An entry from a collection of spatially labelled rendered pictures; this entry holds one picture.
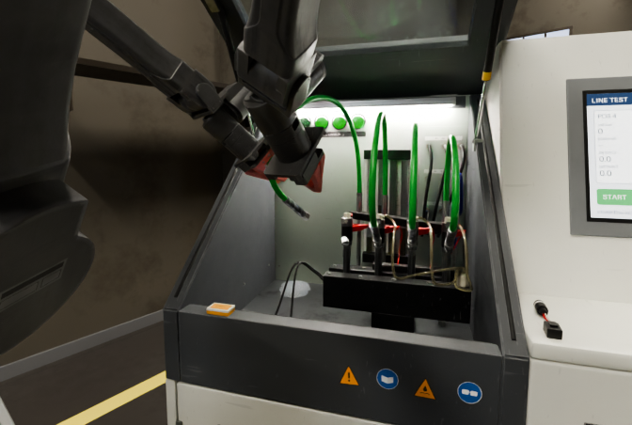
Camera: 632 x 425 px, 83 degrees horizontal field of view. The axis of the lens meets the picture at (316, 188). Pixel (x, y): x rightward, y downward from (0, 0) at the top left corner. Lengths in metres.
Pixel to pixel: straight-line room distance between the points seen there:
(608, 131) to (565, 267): 0.31
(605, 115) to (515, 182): 0.23
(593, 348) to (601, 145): 0.44
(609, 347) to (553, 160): 0.40
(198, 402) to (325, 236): 0.61
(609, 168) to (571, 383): 0.46
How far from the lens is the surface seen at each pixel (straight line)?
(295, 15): 0.35
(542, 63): 1.02
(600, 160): 0.98
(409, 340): 0.71
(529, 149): 0.95
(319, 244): 1.24
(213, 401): 0.90
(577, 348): 0.74
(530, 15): 8.28
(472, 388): 0.74
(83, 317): 2.90
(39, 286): 0.22
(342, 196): 1.19
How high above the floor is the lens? 1.28
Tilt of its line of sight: 6 degrees down
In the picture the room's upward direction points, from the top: straight up
